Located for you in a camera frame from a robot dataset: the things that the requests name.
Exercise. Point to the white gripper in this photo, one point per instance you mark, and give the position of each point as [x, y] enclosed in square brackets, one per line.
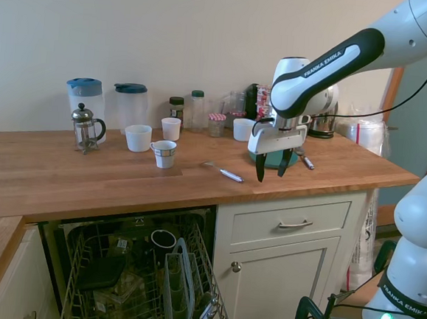
[274, 140]

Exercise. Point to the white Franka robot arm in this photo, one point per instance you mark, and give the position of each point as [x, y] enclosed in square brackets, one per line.
[355, 48]

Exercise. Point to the dishwasher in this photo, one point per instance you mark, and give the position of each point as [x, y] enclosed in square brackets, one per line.
[55, 243]

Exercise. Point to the green plate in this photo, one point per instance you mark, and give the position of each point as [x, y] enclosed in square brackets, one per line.
[272, 163]

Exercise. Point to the white drawer front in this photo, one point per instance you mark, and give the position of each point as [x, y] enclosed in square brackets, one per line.
[260, 222]

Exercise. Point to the short jar red lid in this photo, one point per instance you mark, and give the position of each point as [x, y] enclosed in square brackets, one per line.
[236, 118]

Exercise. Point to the red white printed carton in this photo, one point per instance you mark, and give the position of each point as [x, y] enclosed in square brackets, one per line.
[264, 100]

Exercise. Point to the black canister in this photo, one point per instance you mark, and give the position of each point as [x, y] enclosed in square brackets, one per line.
[251, 99]

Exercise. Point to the jar red checked lid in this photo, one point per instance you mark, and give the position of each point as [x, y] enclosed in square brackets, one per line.
[216, 124]

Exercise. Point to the steel electric kettle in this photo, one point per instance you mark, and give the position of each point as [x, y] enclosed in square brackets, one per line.
[324, 116]

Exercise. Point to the tall clear glass jar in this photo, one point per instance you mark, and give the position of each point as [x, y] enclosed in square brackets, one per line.
[237, 100]

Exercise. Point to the clear drinking glass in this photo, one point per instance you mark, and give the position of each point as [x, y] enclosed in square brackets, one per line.
[216, 107]

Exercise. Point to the clear bottle green lid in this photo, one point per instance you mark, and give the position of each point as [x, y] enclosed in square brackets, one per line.
[197, 110]

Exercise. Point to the bagged stack of plastic cups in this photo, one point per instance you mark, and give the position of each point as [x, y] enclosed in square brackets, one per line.
[363, 132]

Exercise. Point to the metal door knob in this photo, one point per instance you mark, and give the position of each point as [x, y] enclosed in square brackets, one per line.
[236, 266]

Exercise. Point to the small white cup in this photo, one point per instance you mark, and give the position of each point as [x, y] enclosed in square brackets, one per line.
[170, 128]

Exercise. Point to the patterned white cup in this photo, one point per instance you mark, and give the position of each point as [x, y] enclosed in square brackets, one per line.
[164, 155]

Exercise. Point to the spice jar dark lid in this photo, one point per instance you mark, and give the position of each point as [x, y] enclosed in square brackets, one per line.
[176, 108]

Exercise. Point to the white panelled cabinet door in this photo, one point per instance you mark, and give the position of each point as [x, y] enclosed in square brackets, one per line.
[281, 283]

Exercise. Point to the black mug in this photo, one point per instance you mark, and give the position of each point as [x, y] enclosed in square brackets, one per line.
[163, 239]

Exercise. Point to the large white mug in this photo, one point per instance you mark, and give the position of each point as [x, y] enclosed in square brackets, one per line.
[137, 138]

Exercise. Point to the green clamp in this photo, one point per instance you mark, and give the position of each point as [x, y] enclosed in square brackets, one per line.
[380, 254]
[305, 307]

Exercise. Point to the grey cutlery basket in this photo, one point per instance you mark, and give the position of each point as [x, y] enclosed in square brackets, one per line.
[179, 282]

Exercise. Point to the clear jug blue lid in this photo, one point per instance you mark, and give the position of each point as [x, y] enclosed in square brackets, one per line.
[131, 105]
[83, 94]

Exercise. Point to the glass French press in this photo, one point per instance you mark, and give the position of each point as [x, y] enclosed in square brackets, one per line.
[86, 127]

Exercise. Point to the clear glass container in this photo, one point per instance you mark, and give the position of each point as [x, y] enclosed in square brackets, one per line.
[117, 296]

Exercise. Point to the black square lid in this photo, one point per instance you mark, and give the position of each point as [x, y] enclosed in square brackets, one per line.
[101, 274]

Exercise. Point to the white plain cabinet front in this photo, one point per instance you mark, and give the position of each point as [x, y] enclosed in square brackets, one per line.
[19, 281]

